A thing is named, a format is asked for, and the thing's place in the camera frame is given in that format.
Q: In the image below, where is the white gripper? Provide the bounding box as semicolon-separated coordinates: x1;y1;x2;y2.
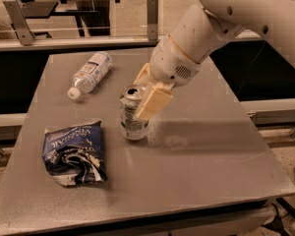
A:
134;36;201;121

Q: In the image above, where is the silver green 7up can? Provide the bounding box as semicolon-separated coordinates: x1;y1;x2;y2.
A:
120;85;148;141

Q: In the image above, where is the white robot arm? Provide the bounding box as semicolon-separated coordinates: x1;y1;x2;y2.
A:
135;0;295;121

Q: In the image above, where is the blue crumpled chip bag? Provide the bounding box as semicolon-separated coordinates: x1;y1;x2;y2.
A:
42;120;107;187

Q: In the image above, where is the clear plastic water bottle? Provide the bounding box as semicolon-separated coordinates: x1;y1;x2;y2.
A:
68;51;112;99

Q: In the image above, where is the black background desk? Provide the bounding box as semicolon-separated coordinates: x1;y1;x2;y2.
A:
22;0;120;36

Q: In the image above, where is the glass barrier panel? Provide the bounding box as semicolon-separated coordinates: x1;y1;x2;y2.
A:
0;0;201;42

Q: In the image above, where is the middle metal glass bracket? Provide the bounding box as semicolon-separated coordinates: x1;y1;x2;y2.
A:
147;0;158;41

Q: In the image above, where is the metal glass bracket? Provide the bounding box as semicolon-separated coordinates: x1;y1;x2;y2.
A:
147;0;158;41
4;0;34;46

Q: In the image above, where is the left metal glass bracket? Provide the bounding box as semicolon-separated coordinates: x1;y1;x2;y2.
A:
4;0;34;46

